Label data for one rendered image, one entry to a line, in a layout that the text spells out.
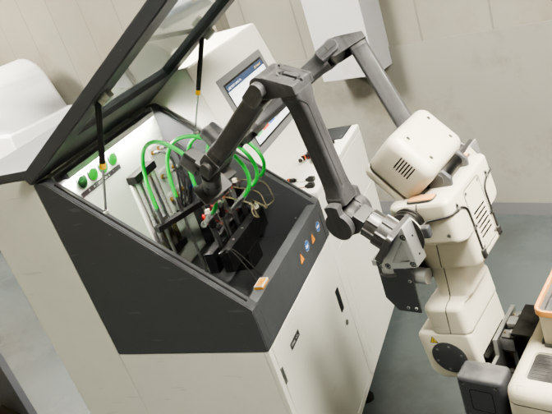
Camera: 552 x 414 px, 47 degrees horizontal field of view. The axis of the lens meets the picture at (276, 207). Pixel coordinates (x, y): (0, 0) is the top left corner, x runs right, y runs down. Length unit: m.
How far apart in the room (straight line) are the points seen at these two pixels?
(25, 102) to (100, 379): 3.56
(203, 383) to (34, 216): 0.77
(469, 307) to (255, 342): 0.64
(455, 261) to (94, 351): 1.30
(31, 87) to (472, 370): 4.62
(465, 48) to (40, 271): 2.47
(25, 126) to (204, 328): 3.80
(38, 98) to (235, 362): 4.01
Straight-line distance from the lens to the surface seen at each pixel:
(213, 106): 2.49
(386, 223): 1.53
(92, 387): 2.52
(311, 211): 2.38
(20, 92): 5.67
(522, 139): 3.78
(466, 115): 3.82
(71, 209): 2.03
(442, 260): 1.72
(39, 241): 2.19
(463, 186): 1.63
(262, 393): 2.13
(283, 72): 1.47
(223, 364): 2.10
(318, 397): 2.34
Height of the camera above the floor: 1.93
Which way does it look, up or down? 23 degrees down
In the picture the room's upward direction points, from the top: 19 degrees counter-clockwise
